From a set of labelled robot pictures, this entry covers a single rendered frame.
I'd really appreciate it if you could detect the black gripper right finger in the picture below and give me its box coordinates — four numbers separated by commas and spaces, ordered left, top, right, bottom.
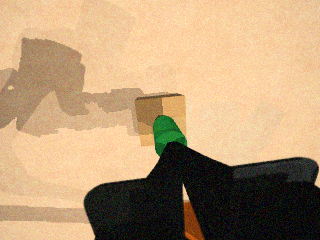
172, 141, 319, 240

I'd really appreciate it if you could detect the green cylinder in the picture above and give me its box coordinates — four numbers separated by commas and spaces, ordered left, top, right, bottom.
153, 116, 188, 157

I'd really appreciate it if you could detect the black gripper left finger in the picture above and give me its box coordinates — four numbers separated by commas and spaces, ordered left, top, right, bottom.
83, 142, 186, 240

